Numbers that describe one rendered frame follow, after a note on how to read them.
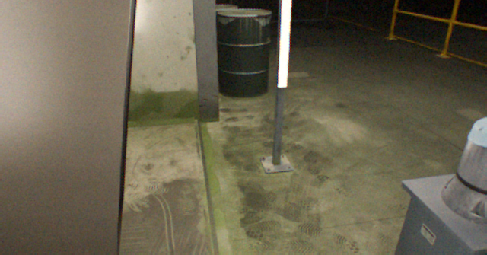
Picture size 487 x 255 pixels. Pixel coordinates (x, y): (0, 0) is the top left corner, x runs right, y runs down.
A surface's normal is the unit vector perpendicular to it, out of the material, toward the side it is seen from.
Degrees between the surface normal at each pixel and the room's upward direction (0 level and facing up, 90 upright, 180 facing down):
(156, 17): 90
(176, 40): 90
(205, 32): 90
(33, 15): 90
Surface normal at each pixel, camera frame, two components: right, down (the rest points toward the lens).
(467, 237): -0.01, -0.90
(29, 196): 0.26, 0.41
